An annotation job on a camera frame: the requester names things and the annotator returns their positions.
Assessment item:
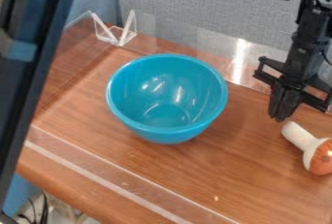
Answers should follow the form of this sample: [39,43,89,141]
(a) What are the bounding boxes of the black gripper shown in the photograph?
[253,43,332,122]

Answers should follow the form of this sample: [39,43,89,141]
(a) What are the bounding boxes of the white brown toy mushroom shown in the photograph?
[281,121,332,176]

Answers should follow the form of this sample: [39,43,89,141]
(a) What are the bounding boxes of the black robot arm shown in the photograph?
[0,0,332,224]

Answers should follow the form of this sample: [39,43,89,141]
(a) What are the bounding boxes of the blue plastic bowl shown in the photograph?
[105,53,229,144]

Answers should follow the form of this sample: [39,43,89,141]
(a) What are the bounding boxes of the clear acrylic back barrier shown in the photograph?
[68,11,287,93]

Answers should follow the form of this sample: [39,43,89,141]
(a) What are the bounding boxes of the clear acrylic barrier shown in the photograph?
[68,11,287,93]
[26,125,238,224]

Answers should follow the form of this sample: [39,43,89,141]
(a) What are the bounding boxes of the clear acrylic front barrier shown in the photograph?
[26,125,238,224]

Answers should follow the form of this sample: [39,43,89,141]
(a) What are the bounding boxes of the clear acrylic corner bracket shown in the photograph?
[64,10,138,47]

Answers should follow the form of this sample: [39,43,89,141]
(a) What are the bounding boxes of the black cables under table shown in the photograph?
[0,190,51,224]

